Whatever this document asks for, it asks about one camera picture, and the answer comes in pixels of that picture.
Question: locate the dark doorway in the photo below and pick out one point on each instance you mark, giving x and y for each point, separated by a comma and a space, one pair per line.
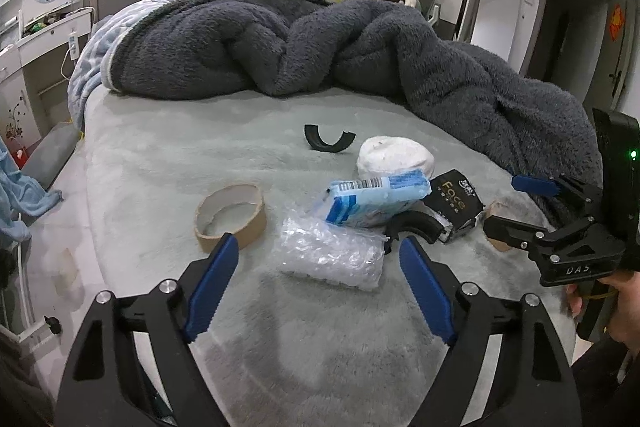
560, 17

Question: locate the light blue blanket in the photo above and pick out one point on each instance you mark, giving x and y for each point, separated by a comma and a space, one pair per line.
92, 67

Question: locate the person's right forearm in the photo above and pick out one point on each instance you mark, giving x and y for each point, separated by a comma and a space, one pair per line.
610, 387

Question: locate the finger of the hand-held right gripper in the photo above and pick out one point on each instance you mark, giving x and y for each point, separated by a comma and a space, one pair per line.
532, 184
510, 232

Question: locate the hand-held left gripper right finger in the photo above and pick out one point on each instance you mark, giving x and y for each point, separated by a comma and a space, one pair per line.
425, 287

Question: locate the light blue tissue packet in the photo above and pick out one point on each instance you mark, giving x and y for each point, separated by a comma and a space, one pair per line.
370, 202

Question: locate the grey bench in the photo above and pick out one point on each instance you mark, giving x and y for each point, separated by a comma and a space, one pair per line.
50, 157

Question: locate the white dressing table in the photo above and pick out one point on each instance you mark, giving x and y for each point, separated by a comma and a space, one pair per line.
30, 72

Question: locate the light grey plush bed sheet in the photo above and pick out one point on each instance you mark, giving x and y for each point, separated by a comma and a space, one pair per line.
175, 147

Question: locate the brown cardboard piece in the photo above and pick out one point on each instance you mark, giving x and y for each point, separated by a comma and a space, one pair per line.
502, 209

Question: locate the dark grey fleece blanket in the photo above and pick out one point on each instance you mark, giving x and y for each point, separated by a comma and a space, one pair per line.
350, 47

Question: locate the red object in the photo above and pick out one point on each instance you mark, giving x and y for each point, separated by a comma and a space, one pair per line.
20, 155

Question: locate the light blue hanging cloth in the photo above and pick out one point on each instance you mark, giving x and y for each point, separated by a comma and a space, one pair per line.
20, 202

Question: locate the black tissue packet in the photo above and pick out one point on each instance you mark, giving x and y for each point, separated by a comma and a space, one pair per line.
455, 202

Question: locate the person's right hand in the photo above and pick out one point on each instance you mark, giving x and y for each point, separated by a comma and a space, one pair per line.
627, 307

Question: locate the black curved plastic piece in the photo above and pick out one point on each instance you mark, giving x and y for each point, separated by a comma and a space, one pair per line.
415, 222
320, 144

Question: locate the clear bubble wrap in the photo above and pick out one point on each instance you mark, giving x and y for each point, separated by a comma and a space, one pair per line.
330, 252

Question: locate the red wall decoration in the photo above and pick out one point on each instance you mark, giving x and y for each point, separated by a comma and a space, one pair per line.
616, 23

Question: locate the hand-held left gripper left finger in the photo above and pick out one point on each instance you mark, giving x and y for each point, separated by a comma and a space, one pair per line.
210, 292

